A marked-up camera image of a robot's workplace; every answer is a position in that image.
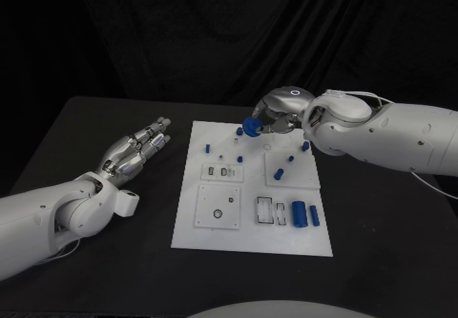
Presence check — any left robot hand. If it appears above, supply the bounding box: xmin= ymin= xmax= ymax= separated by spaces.
xmin=94 ymin=116 xmax=171 ymax=186

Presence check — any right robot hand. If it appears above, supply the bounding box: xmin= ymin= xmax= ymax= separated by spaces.
xmin=251 ymin=85 xmax=315 ymax=135

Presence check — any blue gear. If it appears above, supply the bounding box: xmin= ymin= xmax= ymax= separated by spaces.
xmin=241 ymin=117 xmax=264 ymax=138

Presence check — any thick blue cylinder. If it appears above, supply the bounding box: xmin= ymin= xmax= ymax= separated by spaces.
xmin=290 ymin=200 xmax=309 ymax=229

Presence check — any white task board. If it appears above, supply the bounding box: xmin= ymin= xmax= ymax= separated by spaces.
xmin=169 ymin=120 xmax=335 ymax=258

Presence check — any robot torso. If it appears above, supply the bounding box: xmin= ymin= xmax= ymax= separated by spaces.
xmin=185 ymin=299 xmax=380 ymax=318

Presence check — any white cable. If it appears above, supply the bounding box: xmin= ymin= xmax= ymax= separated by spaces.
xmin=33 ymin=238 xmax=82 ymax=266
xmin=408 ymin=171 xmax=458 ymax=201

